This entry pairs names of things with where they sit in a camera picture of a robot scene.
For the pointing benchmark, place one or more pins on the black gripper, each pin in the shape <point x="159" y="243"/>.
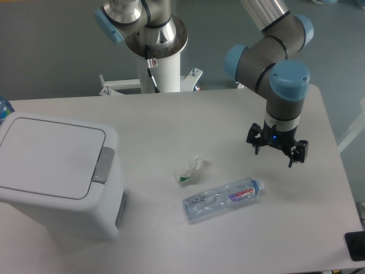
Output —
<point x="281" y="140"/>

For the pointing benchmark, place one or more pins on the white trash can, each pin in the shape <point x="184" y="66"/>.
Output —
<point x="63" y="173"/>

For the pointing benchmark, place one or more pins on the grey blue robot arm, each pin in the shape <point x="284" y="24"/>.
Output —
<point x="266" y="68"/>

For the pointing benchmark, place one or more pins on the clear plastic water bottle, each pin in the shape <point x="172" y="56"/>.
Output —
<point x="217" y="200"/>

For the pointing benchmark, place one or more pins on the crumpled white wrapper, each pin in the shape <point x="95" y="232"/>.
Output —
<point x="183" y="175"/>

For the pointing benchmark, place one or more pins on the black device at corner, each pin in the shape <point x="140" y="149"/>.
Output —
<point x="355" y="245"/>

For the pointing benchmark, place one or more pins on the blue bottle at left edge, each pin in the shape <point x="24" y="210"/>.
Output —
<point x="6" y="109"/>

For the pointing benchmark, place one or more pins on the white frame at right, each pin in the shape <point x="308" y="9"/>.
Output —
<point x="355" y="128"/>

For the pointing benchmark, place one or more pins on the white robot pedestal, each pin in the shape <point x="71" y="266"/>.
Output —
<point x="157" y="52"/>

